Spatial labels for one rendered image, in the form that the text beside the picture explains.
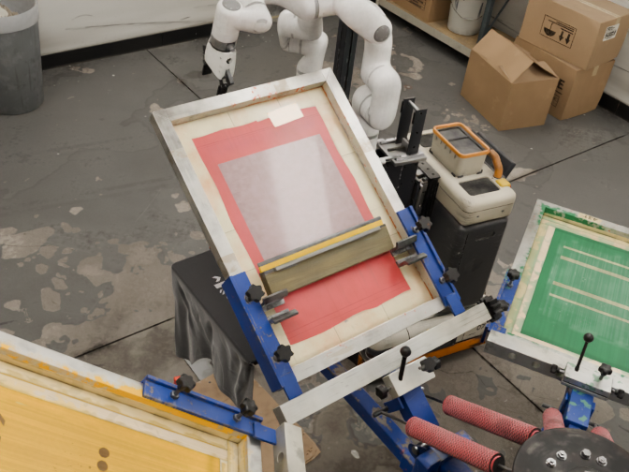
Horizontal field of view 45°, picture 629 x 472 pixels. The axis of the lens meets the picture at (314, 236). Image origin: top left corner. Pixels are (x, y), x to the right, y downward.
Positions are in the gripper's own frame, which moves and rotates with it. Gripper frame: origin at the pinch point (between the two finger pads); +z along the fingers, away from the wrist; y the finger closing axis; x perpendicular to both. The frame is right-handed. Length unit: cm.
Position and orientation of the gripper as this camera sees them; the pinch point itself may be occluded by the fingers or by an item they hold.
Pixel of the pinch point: (213, 81)
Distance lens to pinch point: 232.6
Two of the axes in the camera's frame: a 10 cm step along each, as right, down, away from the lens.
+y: -5.3, -7.6, 3.8
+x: -8.1, 3.1, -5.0
